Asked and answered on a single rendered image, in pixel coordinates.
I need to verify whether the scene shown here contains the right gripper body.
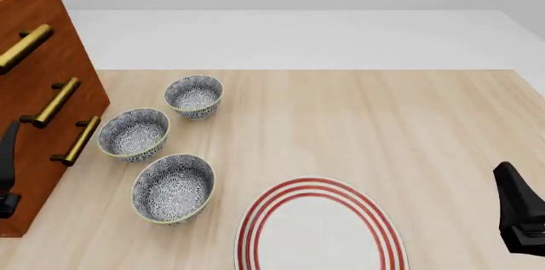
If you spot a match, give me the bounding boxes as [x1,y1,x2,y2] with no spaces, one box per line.
[498,225,545,256]

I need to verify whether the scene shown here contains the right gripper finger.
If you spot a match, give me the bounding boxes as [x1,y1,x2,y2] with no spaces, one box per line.
[492,161,545,230]

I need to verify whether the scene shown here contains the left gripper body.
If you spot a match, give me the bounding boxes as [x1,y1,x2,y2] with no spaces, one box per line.
[0,192,22,220]

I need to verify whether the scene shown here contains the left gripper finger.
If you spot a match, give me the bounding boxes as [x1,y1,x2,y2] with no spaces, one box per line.
[0,121,22,196]

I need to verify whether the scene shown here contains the wooden cabinet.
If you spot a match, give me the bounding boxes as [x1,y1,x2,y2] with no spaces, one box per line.
[0,0,112,238]

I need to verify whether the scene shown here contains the medium blue patterned bowl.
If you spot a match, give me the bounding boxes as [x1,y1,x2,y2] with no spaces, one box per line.
[98,107,170,163]

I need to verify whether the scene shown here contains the large blue patterned bowl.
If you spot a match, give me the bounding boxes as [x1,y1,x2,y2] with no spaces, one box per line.
[130,152,216,227]

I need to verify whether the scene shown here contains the small blue patterned bowl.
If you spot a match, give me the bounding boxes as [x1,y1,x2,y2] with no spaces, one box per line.
[164,74,224,121]

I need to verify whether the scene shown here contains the white plate with red rings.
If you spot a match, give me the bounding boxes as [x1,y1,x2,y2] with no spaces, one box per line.
[233,175,410,270]

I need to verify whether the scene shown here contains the short brass drawer handle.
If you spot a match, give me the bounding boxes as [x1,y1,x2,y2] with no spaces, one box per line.
[49,115,102,167]

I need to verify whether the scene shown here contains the medium brass drawer handle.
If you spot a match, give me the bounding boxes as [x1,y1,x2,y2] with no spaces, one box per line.
[19,76,82,129]

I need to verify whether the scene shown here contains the long brass drawer handle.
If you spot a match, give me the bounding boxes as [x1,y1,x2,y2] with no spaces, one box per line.
[0,23,55,76]

